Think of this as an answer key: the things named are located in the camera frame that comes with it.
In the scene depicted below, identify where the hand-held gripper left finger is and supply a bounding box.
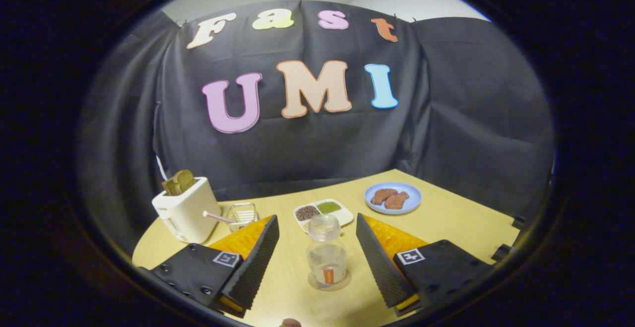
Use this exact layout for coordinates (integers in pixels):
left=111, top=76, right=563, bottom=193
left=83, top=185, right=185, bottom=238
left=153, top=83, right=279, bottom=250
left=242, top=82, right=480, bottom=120
left=138, top=214, right=280, bottom=319

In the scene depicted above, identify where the brown meat piece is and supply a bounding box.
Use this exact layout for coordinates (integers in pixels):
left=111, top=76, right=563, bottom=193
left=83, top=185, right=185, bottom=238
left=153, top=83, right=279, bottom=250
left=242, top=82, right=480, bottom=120
left=371, top=189, right=399, bottom=205
left=384, top=192, right=410, bottom=210

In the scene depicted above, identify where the blue plate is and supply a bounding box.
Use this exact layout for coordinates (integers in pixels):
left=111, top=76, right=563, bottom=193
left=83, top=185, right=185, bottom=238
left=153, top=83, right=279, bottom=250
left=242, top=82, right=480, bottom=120
left=365, top=182, right=422, bottom=215

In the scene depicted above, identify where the black backdrop cloth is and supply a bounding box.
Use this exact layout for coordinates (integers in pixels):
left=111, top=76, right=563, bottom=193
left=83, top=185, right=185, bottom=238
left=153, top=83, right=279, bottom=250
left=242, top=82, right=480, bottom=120
left=79, top=0, right=555, bottom=256

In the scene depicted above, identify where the round brown coaster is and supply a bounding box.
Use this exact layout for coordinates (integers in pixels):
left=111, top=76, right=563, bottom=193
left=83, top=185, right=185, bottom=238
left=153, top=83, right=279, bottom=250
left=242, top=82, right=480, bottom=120
left=307, top=269, right=352, bottom=292

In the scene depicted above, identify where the wooden table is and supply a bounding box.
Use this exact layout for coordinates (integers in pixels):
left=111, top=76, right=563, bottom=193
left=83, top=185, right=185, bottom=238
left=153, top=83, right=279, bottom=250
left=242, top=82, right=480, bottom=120
left=132, top=169, right=521, bottom=327

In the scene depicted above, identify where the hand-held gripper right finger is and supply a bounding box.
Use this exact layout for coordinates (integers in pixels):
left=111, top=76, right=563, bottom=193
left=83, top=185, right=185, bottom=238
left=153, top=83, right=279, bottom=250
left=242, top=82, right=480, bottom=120
left=356, top=213, right=494, bottom=317

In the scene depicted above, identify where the white divided dish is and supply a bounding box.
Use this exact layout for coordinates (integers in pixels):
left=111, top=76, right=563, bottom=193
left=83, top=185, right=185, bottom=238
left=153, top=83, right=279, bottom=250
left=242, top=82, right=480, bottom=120
left=293, top=199, right=354, bottom=233

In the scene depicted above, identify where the clear plastic juice bottle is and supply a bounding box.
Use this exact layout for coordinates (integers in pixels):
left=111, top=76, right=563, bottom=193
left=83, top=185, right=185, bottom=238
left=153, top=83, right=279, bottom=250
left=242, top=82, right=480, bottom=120
left=307, top=214, right=348, bottom=288

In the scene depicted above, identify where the white toaster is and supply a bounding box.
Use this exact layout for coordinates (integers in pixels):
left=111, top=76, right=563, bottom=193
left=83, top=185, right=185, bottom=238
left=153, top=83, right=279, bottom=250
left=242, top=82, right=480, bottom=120
left=152, top=177, right=222, bottom=244

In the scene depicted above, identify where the pink striped stick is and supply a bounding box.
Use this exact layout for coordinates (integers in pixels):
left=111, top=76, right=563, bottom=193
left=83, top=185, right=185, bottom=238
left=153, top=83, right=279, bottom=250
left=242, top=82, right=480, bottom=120
left=203, top=211, right=241, bottom=225

